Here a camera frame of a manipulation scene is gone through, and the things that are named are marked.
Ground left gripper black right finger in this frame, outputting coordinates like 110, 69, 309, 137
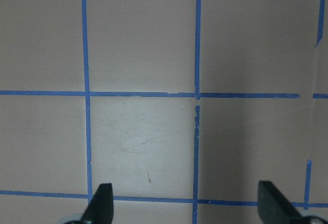
258, 180, 306, 224

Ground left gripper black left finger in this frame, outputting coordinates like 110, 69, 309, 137
78, 183, 114, 224

